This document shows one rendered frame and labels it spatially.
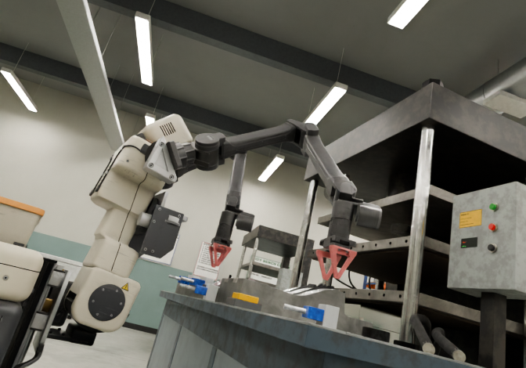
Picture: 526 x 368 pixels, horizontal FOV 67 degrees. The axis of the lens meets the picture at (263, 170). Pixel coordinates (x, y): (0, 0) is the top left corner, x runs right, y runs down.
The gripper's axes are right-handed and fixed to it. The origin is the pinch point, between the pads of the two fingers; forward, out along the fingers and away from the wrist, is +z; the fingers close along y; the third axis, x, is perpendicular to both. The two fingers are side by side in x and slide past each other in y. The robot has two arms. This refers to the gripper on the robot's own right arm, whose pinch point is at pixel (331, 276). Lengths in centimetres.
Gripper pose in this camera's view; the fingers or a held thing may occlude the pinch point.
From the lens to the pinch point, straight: 105.6
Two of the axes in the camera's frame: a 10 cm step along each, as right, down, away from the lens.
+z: -2.4, 9.1, -3.4
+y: -2.1, 3.0, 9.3
